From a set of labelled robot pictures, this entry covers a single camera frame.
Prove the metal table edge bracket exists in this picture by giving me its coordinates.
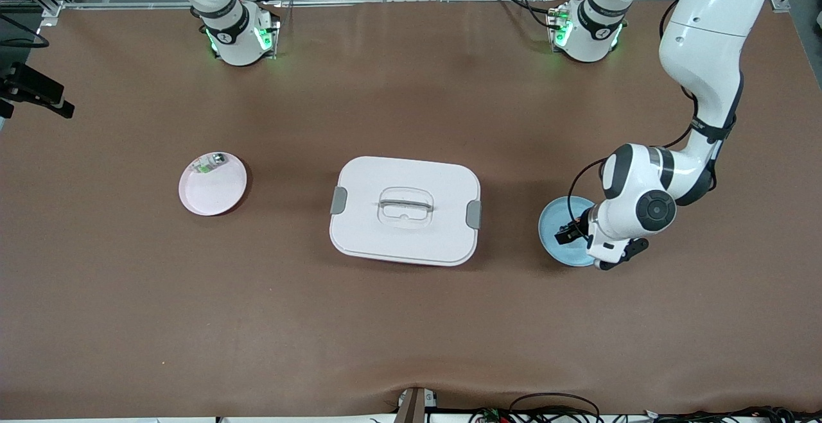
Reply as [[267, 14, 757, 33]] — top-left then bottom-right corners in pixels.
[[393, 387, 439, 423]]

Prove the thin black floor cable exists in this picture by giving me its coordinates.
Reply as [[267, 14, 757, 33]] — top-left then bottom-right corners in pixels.
[[0, 15, 51, 49]]

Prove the brown table mat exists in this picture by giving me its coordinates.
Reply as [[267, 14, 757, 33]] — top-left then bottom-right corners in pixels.
[[0, 0, 822, 420]]

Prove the light blue round plate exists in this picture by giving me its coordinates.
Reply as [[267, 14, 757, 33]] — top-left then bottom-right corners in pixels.
[[538, 196, 604, 268]]

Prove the pink round plate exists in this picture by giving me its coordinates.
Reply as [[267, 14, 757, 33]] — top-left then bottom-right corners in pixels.
[[179, 151, 248, 217]]

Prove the black cable loop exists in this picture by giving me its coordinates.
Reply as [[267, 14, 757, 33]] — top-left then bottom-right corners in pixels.
[[507, 392, 602, 423]]

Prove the black cable bundle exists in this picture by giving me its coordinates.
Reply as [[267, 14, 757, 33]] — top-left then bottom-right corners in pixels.
[[655, 406, 822, 423]]

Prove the black arm base cable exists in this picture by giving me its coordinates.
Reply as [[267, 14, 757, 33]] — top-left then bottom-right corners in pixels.
[[492, 0, 566, 31]]

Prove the small green white switch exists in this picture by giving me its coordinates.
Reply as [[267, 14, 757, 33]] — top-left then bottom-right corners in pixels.
[[195, 152, 229, 175]]

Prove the white lidded storage box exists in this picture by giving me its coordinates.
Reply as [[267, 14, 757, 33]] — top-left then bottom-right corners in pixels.
[[329, 156, 482, 267]]

